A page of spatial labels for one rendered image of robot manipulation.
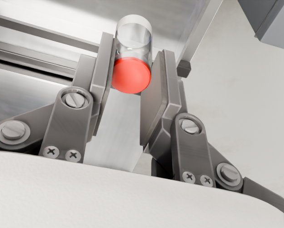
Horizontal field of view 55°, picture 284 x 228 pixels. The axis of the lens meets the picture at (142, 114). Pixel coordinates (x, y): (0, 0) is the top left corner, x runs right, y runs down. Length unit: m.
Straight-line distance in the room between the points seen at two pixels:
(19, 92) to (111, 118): 0.16
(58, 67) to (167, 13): 0.18
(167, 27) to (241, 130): 1.59
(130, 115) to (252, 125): 1.48
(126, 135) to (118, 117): 0.05
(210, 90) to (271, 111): 0.44
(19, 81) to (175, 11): 0.27
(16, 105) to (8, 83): 0.05
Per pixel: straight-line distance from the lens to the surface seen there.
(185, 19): 0.39
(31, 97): 0.51
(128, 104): 0.48
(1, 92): 0.53
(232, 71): 1.58
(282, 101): 1.83
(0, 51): 0.45
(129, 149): 0.58
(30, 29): 0.41
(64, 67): 0.43
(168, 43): 0.41
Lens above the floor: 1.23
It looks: 45 degrees down
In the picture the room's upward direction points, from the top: 178 degrees counter-clockwise
